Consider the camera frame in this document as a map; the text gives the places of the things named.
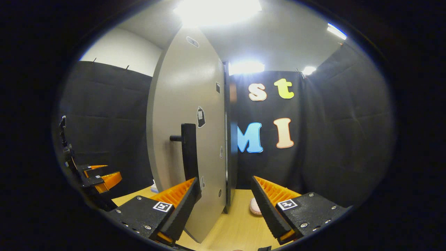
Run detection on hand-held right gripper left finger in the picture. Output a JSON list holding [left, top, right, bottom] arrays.
[[104, 177, 202, 247]]

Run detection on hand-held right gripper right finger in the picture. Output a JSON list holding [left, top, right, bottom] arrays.
[[251, 175, 353, 245]]

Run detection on pink round coaster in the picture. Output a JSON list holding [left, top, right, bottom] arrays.
[[249, 197, 264, 215]]

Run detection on black cabinet door handle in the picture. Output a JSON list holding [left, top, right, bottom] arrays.
[[170, 123, 201, 196]]

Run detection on grey cabinet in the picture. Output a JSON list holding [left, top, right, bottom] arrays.
[[222, 61, 239, 214]]

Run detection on beige cabinet door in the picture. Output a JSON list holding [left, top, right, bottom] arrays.
[[146, 27, 228, 243]]

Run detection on black backdrop cloth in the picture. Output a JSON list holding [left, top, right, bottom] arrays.
[[57, 42, 396, 210]]

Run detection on large ceiling light panel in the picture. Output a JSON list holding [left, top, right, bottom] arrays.
[[174, 0, 262, 28]]

